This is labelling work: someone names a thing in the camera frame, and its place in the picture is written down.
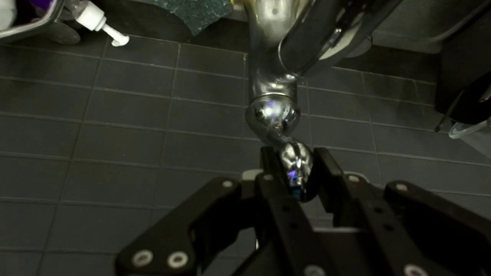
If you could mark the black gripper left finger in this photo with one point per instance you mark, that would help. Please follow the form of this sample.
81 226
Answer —
285 231

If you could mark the clear soap pump bottle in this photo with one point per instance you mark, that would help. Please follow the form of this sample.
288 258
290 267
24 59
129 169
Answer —
6 13

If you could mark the thin chrome faucet white lever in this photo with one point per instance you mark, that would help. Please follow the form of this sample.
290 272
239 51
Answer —
96 24

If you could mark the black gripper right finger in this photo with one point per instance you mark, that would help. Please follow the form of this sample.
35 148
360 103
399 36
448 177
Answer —
377 220

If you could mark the chrome faucet body with spout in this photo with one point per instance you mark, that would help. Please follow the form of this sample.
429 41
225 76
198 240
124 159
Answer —
265 47

